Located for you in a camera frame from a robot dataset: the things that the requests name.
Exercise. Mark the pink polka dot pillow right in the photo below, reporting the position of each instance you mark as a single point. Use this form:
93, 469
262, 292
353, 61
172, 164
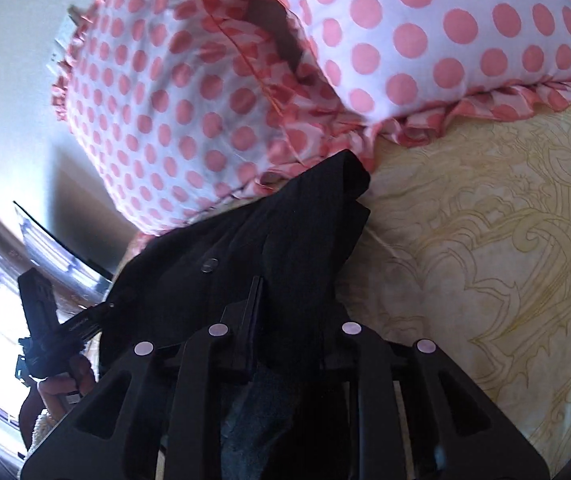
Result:
408, 66

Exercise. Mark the person's left hand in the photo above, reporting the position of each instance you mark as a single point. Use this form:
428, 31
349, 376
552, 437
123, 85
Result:
80, 378

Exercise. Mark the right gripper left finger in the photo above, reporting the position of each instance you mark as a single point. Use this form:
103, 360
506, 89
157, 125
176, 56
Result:
156, 399

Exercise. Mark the pink polka dot pillow left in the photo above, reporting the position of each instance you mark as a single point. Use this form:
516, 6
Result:
182, 105

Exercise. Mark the cream patterned bed cover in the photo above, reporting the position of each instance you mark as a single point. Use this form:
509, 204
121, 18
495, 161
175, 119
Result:
469, 244

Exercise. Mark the pink polka dot pillow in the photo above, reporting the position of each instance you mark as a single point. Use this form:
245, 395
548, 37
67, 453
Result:
408, 66
182, 105

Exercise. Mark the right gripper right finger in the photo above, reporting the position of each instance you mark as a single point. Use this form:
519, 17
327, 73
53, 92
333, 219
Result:
413, 413

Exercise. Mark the black pants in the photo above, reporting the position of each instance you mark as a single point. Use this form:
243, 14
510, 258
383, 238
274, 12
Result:
288, 422

